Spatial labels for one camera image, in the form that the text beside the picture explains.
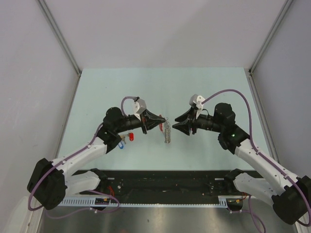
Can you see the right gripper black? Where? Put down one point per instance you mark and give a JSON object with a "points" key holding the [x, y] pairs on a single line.
{"points": [[193, 121]]}

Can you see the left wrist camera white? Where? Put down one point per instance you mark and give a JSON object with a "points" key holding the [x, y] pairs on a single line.
{"points": [[139, 106]]}

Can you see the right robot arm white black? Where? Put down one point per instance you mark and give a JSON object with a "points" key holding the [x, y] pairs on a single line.
{"points": [[287, 193]]}

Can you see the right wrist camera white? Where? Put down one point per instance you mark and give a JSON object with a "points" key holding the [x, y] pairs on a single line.
{"points": [[196, 102]]}

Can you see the aluminium frame post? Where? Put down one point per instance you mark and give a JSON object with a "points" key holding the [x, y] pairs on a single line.
{"points": [[271, 34], [58, 35]]}

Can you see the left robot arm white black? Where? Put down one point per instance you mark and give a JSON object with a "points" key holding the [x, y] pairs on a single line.
{"points": [[52, 181]]}

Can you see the right aluminium frame post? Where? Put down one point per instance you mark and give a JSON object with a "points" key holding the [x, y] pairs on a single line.
{"points": [[271, 34]]}

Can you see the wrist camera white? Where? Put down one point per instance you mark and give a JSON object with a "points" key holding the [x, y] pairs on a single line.
{"points": [[139, 106], [196, 102]]}

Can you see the blue tag key front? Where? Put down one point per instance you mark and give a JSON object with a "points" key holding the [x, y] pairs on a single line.
{"points": [[121, 145]]}

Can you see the slotted cable duct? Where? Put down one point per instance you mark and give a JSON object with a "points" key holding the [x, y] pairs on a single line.
{"points": [[144, 201]]}

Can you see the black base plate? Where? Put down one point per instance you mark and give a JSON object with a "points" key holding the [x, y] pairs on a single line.
{"points": [[120, 183]]}

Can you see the left aluminium frame post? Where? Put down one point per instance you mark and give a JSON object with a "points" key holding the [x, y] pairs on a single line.
{"points": [[58, 35]]}

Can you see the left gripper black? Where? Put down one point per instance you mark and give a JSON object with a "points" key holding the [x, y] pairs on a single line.
{"points": [[151, 120]]}

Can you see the red tag key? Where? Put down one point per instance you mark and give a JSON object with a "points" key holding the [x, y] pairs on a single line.
{"points": [[127, 137]]}

